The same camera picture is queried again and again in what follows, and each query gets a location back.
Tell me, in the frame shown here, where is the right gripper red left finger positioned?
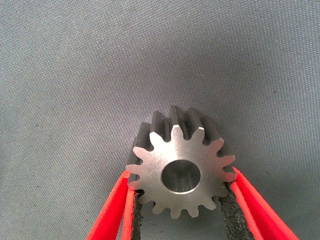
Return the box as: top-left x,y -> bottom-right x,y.
86,170 -> 144,240

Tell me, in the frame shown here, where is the small steel planetary gear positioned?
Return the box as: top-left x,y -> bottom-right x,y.
125,106 -> 238,220

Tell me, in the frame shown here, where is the dark grey table cloth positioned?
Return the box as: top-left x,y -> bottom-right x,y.
0,0 -> 320,240

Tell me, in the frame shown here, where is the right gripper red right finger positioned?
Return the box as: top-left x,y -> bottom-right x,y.
219,166 -> 300,240

